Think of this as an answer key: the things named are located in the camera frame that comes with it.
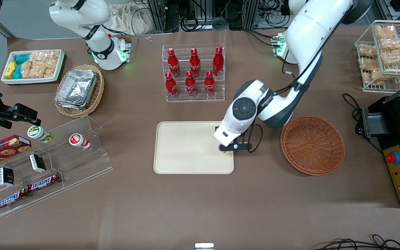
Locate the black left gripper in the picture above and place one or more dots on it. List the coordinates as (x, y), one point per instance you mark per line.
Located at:
(216, 128)

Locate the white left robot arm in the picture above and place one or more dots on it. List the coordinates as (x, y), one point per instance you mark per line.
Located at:
(307, 34)

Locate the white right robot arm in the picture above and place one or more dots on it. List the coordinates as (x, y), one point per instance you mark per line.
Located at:
(82, 14)

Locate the cream rectangular tray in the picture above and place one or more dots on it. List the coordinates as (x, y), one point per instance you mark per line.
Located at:
(186, 149)

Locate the light wicker oval basket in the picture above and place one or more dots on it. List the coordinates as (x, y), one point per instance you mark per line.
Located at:
(94, 93)

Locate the brown round wicker basket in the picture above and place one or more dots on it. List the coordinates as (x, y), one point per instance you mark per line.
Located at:
(313, 146)

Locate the green sunflower lidded cup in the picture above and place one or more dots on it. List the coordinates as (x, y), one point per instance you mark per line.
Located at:
(38, 133)

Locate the red plaid cookie box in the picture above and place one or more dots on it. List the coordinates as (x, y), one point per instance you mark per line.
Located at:
(3, 149)

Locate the teal snack packet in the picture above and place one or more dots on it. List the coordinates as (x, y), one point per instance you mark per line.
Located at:
(17, 72)
(22, 59)

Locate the clear bagged rice crackers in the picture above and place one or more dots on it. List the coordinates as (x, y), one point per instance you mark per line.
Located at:
(47, 59)
(31, 70)

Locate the yellow snack packet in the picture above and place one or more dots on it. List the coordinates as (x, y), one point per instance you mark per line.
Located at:
(11, 68)

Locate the small black white box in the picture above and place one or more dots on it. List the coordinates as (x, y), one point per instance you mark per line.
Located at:
(37, 163)
(6, 177)

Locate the stacked aluminium foil containers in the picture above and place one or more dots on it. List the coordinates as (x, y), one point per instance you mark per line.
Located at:
(76, 88)

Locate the white rectangular snack bin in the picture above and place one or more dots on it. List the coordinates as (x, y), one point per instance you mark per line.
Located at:
(59, 66)

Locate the red lidded yogurt cup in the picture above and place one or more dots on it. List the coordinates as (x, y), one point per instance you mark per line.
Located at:
(79, 141)

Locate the clear acrylic bottle rack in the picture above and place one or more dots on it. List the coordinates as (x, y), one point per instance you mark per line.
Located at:
(193, 95)

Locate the red cola bottle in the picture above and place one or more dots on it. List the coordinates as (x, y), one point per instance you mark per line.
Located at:
(173, 63)
(190, 84)
(209, 83)
(171, 85)
(194, 63)
(218, 61)

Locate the clear acrylic stepped display stand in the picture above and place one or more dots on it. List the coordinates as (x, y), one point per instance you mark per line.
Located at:
(78, 159)

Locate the Snickers chocolate bar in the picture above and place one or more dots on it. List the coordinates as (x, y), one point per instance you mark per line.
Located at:
(43, 182)
(11, 200)

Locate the white edge device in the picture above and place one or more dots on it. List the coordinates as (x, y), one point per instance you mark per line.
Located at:
(204, 246)

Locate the beige cloth bag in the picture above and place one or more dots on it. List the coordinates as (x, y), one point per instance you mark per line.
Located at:
(130, 19)

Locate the bagged fried snack pack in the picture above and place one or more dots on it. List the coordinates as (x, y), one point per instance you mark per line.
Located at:
(385, 32)
(392, 43)
(396, 56)
(368, 51)
(368, 64)
(381, 75)

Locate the red emergency stop button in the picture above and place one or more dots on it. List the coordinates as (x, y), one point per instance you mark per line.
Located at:
(393, 158)

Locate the black countertop appliance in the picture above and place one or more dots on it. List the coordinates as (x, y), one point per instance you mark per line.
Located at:
(394, 121)

